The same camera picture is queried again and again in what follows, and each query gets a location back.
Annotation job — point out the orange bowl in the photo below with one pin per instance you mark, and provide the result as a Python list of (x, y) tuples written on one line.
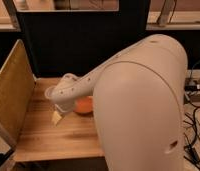
[(84, 105)]

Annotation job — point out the black cabinet frame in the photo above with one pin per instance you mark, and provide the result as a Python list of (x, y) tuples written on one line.
[(76, 42)]

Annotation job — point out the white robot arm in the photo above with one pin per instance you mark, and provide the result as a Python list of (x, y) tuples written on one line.
[(138, 104)]

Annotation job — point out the left cork board panel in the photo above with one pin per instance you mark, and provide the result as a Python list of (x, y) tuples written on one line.
[(16, 87)]

